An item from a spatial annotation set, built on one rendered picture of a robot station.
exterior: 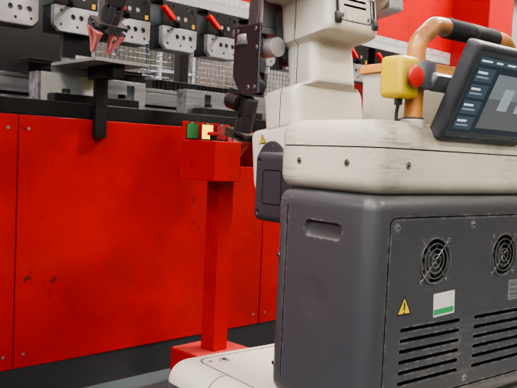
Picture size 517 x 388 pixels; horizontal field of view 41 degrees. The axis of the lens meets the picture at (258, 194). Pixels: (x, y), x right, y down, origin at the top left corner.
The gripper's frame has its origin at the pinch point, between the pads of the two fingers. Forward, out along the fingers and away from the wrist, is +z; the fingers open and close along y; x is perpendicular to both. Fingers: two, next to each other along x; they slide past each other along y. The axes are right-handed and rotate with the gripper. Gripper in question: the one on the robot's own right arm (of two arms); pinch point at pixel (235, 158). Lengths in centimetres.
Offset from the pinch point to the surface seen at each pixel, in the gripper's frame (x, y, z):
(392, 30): -127, 45, -55
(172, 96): -21, 64, -7
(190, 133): 12.3, 9.9, -4.8
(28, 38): 27, 96, -17
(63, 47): 41, 45, -21
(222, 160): 12.0, -6.8, -1.2
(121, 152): 27.3, 22.7, 5.7
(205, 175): 15.1, -4.1, 4.6
